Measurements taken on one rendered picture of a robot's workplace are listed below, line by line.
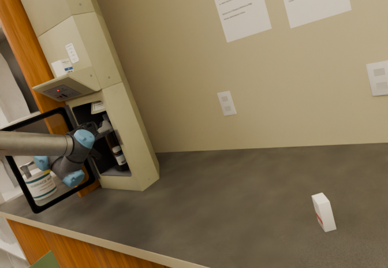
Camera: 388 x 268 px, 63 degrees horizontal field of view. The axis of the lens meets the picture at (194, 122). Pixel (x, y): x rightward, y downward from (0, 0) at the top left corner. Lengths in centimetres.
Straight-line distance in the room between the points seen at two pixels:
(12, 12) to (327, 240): 150
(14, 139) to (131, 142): 49
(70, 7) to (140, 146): 62
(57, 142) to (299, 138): 94
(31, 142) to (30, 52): 62
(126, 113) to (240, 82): 51
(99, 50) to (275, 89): 73
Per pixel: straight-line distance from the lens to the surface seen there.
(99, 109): 145
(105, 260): 139
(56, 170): 132
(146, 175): 145
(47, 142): 116
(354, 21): 122
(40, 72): 166
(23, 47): 166
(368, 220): 91
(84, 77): 132
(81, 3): 141
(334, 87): 128
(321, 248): 84
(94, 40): 138
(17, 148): 113
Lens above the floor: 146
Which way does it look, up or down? 13 degrees down
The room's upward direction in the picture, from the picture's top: 19 degrees counter-clockwise
